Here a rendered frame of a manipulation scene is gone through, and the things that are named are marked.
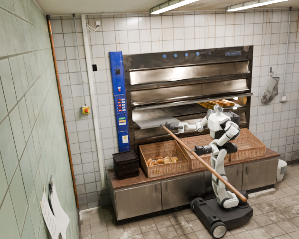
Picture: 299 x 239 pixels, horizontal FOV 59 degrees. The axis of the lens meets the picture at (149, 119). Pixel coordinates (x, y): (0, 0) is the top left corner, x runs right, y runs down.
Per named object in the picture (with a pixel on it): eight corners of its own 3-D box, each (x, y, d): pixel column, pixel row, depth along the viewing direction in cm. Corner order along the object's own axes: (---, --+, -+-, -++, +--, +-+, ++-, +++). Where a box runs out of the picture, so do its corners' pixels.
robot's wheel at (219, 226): (227, 223, 315) (214, 219, 307) (229, 226, 310) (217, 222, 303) (219, 237, 317) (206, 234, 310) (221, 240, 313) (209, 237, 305)
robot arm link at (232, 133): (224, 147, 257) (238, 135, 247) (216, 141, 257) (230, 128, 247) (226, 142, 266) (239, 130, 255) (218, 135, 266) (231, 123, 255)
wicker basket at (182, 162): (139, 162, 383) (137, 144, 375) (176, 156, 396) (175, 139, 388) (147, 179, 338) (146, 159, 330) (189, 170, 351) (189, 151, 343)
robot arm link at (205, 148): (198, 147, 255) (209, 145, 258) (193, 143, 264) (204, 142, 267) (198, 159, 258) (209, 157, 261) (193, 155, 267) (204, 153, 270)
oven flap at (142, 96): (131, 104, 358) (129, 90, 359) (247, 90, 404) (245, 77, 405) (132, 104, 354) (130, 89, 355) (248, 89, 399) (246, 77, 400)
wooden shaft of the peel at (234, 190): (247, 202, 181) (247, 198, 180) (243, 203, 181) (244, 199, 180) (164, 127, 339) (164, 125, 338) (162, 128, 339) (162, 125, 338)
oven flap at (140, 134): (134, 141, 373) (132, 126, 374) (245, 123, 419) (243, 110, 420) (135, 141, 369) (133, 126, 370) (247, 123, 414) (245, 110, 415)
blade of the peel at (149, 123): (181, 123, 354) (181, 121, 353) (140, 129, 340) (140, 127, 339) (171, 116, 387) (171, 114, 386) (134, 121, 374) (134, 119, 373)
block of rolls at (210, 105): (192, 101, 467) (192, 98, 465) (216, 98, 479) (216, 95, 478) (209, 109, 411) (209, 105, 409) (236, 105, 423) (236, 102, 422)
